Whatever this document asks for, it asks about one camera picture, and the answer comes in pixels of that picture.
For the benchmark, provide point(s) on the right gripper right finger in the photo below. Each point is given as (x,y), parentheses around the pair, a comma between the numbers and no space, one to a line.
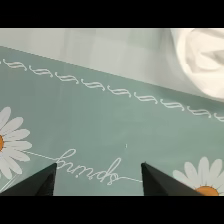
(160,184)

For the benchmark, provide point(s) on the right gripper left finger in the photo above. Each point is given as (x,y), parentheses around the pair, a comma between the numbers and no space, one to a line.
(40,184)

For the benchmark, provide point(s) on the white garment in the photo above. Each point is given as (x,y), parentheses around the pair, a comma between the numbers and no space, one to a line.
(203,63)

